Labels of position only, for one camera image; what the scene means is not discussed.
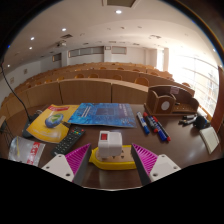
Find large bright window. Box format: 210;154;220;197
168;53;220;116

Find wooden side cabinet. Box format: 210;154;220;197
211;66;224;134

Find wooden desk organizer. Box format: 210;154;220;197
143;84;200;116

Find square ceiling vent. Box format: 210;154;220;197
101;0;141;8

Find yellow booklet with globe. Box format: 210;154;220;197
26;104;80;144

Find ceiling projector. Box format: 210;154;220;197
55;40;68;48

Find black handheld microphone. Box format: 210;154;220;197
193;114;212;130

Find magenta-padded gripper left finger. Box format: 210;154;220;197
41;142;92;185

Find yellow power strip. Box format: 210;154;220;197
88;144;138;171

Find blue marker pen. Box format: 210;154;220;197
148;115;168;142
136;111;151;136

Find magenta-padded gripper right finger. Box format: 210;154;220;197
130;142;183;186

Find round ceiling lights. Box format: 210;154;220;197
6;9;218;54

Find white open notebook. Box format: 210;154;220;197
199;126;221;155

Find red marker pen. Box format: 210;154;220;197
152;115;172;143
142;111;158;133

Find wooden auditorium seat rows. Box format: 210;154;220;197
0;61;196;117

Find black marker pen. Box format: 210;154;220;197
182;114;198;121
179;118;196;126

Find black gooseneck microphone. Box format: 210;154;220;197
0;63;44;139

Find black remote control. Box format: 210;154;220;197
51;126;86;157

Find clear plastic bag red print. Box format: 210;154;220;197
7;135;46;167

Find blue printed booklet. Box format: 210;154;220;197
67;102;138;129

